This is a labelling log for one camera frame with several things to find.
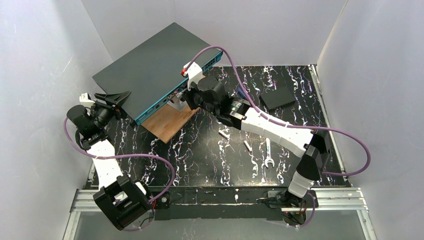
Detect dark teal network switch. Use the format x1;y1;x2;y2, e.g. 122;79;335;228
92;22;209;127

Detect silver SFP plug module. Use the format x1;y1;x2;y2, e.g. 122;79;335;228
218;130;230;140
243;140;253;152

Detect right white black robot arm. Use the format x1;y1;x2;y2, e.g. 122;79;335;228
183;76;330;200

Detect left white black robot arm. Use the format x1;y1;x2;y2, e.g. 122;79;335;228
66;91;152;231

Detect wooden base board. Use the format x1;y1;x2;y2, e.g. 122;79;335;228
141;104;200;143

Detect blue red screwdriver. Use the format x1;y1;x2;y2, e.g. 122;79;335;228
236;86;249;100

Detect small black box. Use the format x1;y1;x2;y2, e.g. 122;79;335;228
259;86;296;111

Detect silver open-end wrench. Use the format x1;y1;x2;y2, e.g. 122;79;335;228
264;138;275;168

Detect silver metal mount bracket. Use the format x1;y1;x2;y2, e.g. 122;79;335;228
167;97;188;112

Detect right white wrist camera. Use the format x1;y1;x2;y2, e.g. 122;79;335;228
180;62;203;91

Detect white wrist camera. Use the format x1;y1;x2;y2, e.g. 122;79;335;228
79;92;95;108
180;62;203;91

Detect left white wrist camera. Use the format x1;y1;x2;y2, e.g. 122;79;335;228
79;92;95;108

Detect aluminium frame rail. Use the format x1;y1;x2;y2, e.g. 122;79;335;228
62;187;379;240

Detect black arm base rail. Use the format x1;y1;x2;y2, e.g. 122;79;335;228
155;186;286;221

